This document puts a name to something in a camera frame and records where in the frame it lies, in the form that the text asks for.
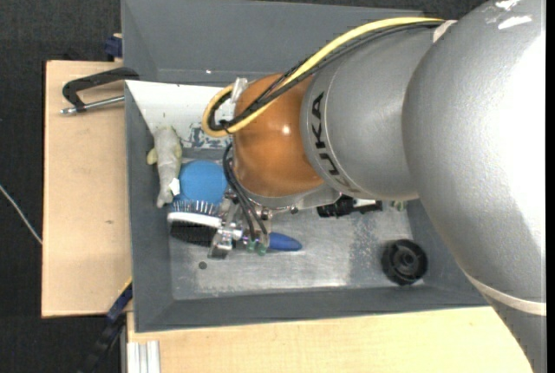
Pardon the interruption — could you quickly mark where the grey metal bin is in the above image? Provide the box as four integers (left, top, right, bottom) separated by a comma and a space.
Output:
120, 0, 492, 333

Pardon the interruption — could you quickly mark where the black round ribbed knob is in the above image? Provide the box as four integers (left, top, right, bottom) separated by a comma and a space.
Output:
380, 238, 430, 287

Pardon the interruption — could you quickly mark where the black cylinder on white bracket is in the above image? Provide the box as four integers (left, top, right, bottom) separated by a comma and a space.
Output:
316, 194, 383, 219

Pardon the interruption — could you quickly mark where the pale wood flat board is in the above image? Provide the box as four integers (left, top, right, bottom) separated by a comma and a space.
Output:
41, 60, 134, 318

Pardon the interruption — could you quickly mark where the grey-green plush toy animal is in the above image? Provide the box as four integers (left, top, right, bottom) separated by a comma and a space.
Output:
146, 125, 184, 209

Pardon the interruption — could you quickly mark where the blue pointed marker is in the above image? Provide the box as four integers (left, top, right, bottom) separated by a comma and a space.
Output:
267, 232, 304, 253

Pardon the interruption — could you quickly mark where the black and white brush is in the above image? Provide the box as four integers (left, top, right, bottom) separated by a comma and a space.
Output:
166, 198, 227, 248

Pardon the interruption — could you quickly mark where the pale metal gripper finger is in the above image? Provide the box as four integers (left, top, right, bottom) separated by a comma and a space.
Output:
207, 227, 238, 260
218, 204, 239, 230

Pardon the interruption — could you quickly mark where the blue ball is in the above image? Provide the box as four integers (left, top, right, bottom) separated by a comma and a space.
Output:
177, 159, 229, 206

